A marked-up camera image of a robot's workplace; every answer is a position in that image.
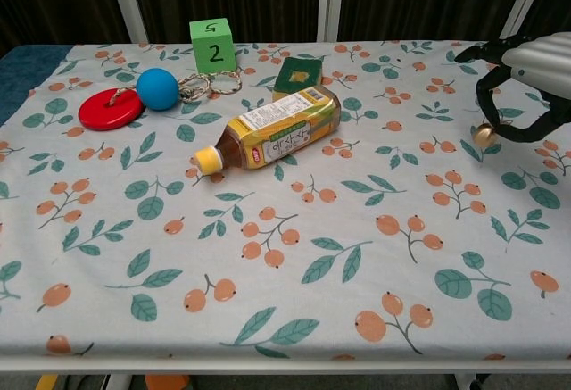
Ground green and yellow sponge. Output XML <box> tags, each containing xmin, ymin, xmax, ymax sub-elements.
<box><xmin>271</xmin><ymin>56</ymin><xmax>325</xmax><ymax>102</ymax></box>

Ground white folding screen frame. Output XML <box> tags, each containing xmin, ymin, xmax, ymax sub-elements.
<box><xmin>104</xmin><ymin>0</ymin><xmax>557</xmax><ymax>45</ymax></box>

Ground green numbered foam cube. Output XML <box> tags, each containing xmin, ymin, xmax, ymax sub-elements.
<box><xmin>188</xmin><ymin>18</ymin><xmax>237</xmax><ymax>74</ymax></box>

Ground small gold bell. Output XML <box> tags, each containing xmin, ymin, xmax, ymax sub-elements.
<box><xmin>472</xmin><ymin>118</ymin><xmax>510</xmax><ymax>146</ymax></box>

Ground orange object under table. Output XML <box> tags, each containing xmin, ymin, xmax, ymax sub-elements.
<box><xmin>145</xmin><ymin>374</ymin><xmax>190</xmax><ymax>390</ymax></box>

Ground yellow capped tea bottle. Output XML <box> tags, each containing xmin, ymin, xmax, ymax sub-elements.
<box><xmin>193</xmin><ymin>87</ymin><xmax>342</xmax><ymax>174</ymax></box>

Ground blue ball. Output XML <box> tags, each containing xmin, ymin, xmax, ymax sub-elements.
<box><xmin>136</xmin><ymin>68</ymin><xmax>180</xmax><ymax>112</ymax></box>

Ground braided rope loops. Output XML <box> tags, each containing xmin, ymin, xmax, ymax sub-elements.
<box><xmin>177</xmin><ymin>70</ymin><xmax>243</xmax><ymax>104</ymax></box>

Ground red disc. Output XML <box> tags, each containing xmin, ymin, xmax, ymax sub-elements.
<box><xmin>78</xmin><ymin>87</ymin><xmax>145</xmax><ymax>132</ymax></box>

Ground floral print tablecloth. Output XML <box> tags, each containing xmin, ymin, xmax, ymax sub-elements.
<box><xmin>0</xmin><ymin>40</ymin><xmax>571</xmax><ymax>361</ymax></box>

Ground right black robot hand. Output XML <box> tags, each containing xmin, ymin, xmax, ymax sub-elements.
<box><xmin>454</xmin><ymin>30</ymin><xmax>571</xmax><ymax>144</ymax></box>

